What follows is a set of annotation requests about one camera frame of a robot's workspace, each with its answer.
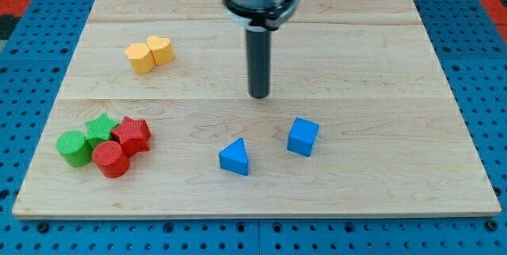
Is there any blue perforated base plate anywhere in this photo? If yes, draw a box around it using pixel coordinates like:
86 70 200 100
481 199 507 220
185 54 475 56
1 0 506 254

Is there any yellow heart block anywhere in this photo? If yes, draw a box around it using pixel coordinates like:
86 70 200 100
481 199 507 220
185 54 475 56
147 36 175 66

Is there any blue triangular prism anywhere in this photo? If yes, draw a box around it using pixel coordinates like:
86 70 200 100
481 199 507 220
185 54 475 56
219 138 249 176

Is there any green cylinder block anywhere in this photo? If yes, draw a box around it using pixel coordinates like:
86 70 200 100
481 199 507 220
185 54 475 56
55 130 92 168

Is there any light wooden board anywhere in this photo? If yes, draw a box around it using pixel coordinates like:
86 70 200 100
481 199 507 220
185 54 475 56
12 0 501 219

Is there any red cylinder block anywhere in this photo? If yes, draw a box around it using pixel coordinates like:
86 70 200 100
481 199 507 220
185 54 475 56
92 141 130 178

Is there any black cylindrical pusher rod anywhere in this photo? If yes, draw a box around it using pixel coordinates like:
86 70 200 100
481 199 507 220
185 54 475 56
246 30 271 99

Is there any yellow hexagon block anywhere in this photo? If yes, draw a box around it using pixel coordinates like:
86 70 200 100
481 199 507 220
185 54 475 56
124 43 155 74

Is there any blue cube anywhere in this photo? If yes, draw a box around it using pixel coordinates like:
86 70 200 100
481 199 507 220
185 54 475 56
287 117 320 157

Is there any red star block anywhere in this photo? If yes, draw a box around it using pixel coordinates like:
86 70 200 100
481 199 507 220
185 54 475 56
111 116 151 158

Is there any green star block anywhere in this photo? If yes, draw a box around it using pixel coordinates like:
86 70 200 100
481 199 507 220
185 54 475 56
85 112 120 149

